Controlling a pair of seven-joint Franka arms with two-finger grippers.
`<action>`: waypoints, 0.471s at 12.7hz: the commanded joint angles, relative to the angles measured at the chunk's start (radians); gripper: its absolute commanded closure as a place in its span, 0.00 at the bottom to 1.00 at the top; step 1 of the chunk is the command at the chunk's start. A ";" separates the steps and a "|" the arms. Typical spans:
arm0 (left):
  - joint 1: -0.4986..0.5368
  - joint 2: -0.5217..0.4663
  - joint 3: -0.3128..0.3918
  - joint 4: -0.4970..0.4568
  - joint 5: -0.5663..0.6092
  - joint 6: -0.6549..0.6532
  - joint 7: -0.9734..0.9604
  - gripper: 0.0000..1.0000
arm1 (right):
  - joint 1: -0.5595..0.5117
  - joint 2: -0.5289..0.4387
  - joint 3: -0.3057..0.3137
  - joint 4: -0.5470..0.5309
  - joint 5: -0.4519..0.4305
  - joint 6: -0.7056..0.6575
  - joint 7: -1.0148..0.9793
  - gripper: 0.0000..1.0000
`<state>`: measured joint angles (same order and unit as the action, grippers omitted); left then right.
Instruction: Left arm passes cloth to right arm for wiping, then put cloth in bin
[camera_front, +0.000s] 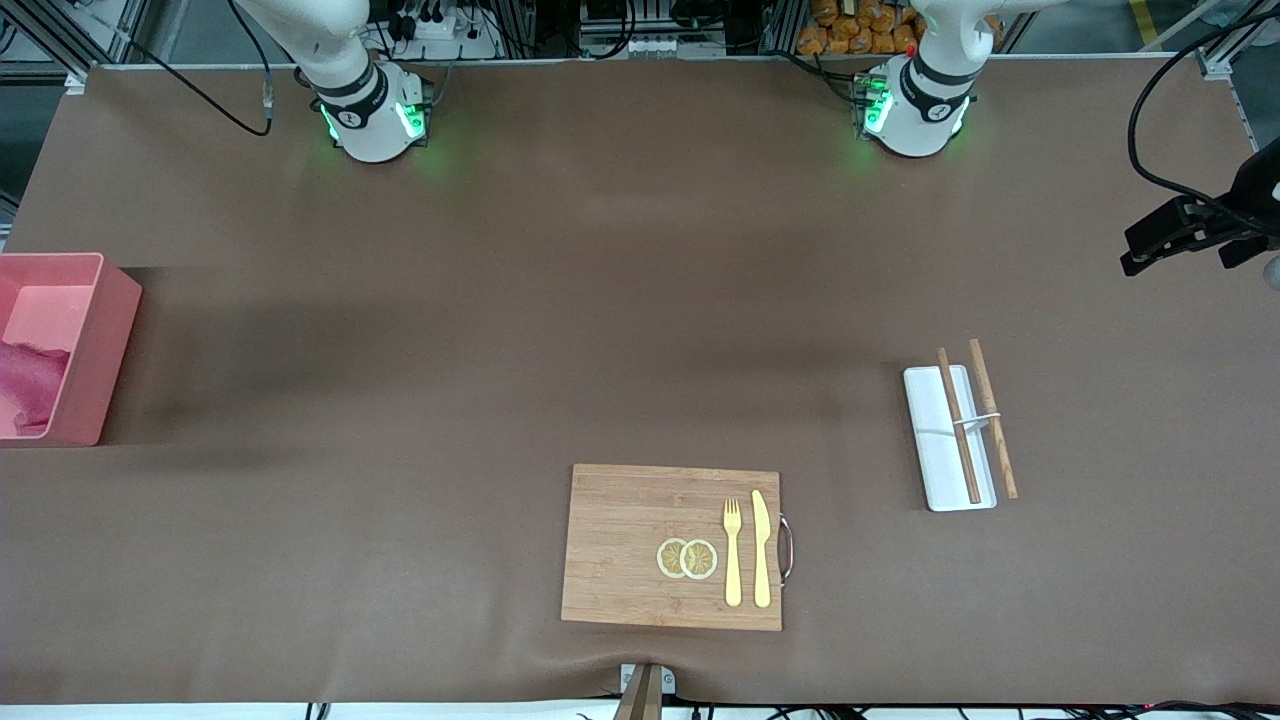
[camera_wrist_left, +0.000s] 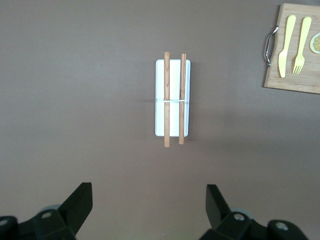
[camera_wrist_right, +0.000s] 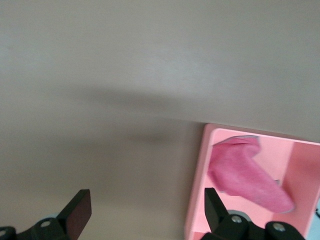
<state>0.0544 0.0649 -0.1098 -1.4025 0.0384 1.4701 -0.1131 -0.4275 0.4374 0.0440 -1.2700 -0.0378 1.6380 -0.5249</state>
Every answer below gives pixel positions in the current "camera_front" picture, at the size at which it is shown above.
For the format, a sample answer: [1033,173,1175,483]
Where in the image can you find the grey metal bracket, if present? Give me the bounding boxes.
[620,663,677,696]

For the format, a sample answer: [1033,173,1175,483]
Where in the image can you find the black cable with grey connector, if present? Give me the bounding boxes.
[120,0,276,136]

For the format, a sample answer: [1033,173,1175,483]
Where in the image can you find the pink terry cloth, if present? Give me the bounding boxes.
[0,340,71,438]

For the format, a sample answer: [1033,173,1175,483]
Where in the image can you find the wooden post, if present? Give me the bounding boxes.
[612,665,663,720]

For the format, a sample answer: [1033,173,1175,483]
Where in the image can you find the pink plastic bin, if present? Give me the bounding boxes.
[0,253,143,448]

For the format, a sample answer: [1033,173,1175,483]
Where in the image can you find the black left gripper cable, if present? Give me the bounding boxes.
[1128,5,1280,236]

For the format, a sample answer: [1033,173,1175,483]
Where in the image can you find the wooden rod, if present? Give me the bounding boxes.
[936,347,983,504]
[968,338,1019,499]

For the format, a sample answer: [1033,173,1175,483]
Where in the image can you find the white rectangular tray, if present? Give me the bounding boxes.
[903,365,998,513]

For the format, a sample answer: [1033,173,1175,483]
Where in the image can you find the yellow plastic knife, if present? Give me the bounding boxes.
[750,489,773,609]

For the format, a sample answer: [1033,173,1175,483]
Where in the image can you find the bag of orange items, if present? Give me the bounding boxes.
[797,0,921,56]

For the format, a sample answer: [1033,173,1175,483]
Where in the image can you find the white power strip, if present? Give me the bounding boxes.
[395,0,501,61]

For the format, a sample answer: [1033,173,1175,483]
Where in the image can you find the yellow plastic fork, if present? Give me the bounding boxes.
[722,497,744,608]

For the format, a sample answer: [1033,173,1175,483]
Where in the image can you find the bamboo cutting board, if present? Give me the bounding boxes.
[560,463,783,632]

